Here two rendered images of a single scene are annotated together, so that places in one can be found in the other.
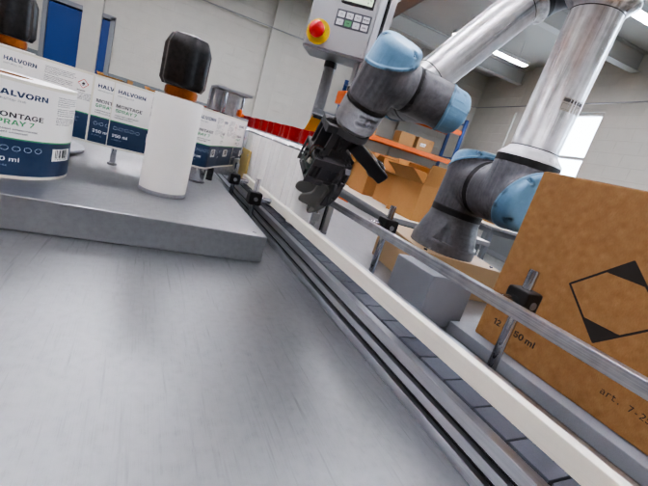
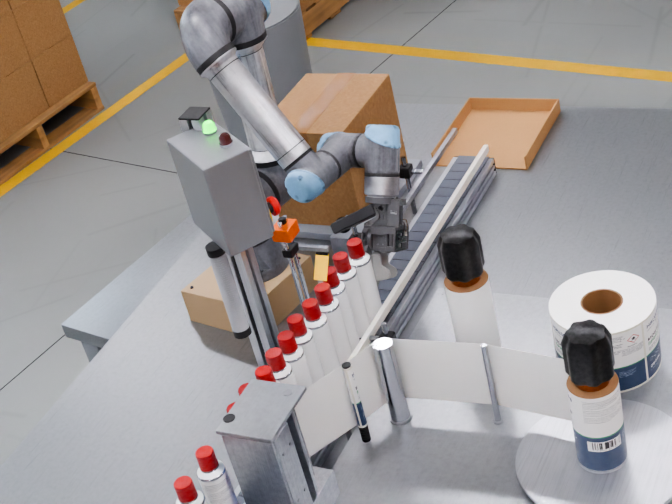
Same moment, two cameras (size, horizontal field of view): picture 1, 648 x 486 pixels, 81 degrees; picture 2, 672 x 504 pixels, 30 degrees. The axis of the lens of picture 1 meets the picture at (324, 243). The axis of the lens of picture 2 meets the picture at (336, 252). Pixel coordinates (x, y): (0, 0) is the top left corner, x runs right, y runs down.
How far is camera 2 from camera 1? 3.11 m
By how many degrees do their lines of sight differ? 105
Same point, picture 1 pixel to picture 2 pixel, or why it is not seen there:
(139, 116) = (469, 368)
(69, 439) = (592, 216)
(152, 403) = (567, 222)
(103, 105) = (506, 372)
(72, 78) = (535, 363)
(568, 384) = not seen: hidden behind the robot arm
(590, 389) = not seen: hidden behind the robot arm
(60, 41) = not seen: outside the picture
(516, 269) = (358, 181)
